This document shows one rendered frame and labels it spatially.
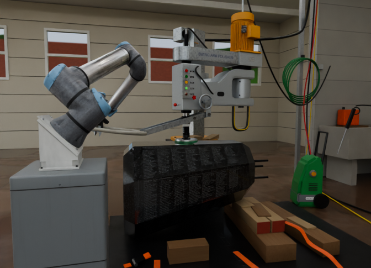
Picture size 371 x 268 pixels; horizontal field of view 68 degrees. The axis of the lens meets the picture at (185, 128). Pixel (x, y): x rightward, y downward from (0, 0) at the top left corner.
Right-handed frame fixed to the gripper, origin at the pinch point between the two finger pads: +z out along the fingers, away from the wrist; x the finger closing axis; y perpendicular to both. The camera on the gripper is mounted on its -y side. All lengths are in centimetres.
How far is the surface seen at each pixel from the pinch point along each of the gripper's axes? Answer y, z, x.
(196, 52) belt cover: -48, -83, 62
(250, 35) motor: -94, -111, 95
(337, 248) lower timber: -77, 63, 190
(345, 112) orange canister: -341, -62, 176
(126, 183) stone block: 8, 33, 46
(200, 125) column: -124, -17, 34
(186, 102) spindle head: -44, -37, 60
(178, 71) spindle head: -41, -65, 50
